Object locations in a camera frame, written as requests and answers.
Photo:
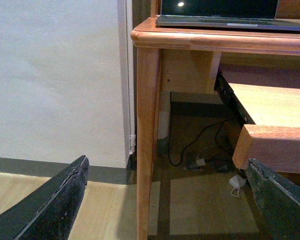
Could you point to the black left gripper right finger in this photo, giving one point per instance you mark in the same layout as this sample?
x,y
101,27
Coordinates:
x,y
277,199

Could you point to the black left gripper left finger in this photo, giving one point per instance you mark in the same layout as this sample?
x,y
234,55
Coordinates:
x,y
49,212

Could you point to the wooden sliding keyboard tray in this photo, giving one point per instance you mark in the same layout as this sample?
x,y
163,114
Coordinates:
x,y
274,137

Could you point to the white charger adapter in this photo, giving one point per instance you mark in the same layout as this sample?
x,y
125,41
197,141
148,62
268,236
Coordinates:
x,y
237,182

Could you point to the power strip on floor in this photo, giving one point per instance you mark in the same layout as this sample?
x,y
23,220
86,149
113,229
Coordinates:
x,y
217,162

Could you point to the white pipe with grey base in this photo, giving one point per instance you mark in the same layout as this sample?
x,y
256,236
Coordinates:
x,y
164,115

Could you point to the wooden desk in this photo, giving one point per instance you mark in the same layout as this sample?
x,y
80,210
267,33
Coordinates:
x,y
149,41

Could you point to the dark laptop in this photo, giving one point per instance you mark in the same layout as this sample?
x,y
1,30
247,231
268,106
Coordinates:
x,y
257,15

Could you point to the white wall conduit pipe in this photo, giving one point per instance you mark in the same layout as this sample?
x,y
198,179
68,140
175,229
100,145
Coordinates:
x,y
130,71

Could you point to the black drawer slide rail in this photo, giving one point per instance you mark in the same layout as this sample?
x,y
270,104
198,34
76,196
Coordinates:
x,y
228,97

